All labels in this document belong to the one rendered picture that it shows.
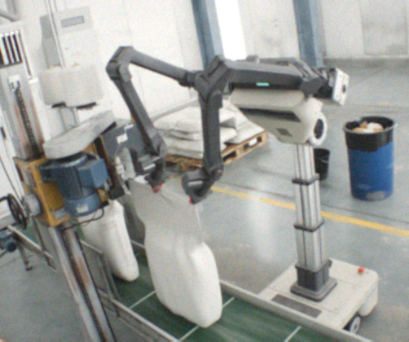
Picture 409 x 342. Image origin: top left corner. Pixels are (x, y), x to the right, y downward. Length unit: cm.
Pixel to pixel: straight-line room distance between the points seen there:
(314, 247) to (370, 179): 166
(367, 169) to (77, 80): 267
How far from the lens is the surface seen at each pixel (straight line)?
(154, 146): 179
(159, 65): 178
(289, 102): 173
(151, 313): 233
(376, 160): 373
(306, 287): 242
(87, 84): 177
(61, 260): 214
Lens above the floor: 181
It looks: 20 degrees down
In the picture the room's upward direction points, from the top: 11 degrees counter-clockwise
